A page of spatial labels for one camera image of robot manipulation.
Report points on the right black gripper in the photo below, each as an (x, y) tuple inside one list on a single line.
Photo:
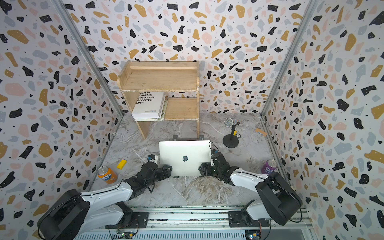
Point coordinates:
[(207, 167)]

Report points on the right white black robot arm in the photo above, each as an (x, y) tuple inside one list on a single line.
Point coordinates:
[(279, 202)]

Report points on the white book black text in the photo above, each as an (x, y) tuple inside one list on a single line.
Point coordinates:
[(149, 106)]

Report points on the yellow block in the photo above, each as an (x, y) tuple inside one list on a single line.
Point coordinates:
[(121, 164)]

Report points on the orange soda can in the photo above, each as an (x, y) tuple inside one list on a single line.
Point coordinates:
[(107, 175)]

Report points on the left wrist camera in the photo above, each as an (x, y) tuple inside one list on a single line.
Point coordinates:
[(153, 158)]

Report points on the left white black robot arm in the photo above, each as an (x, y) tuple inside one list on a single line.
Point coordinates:
[(75, 213)]

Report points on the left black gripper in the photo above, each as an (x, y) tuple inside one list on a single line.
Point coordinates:
[(167, 173)]

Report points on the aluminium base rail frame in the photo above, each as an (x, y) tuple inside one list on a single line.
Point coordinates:
[(203, 223)]

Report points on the silver laptop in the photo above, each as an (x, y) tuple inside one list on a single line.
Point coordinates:
[(185, 157)]

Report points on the tan wooden piece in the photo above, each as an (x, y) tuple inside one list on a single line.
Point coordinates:
[(261, 132)]

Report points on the purple soda can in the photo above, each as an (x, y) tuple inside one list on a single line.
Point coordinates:
[(269, 166)]

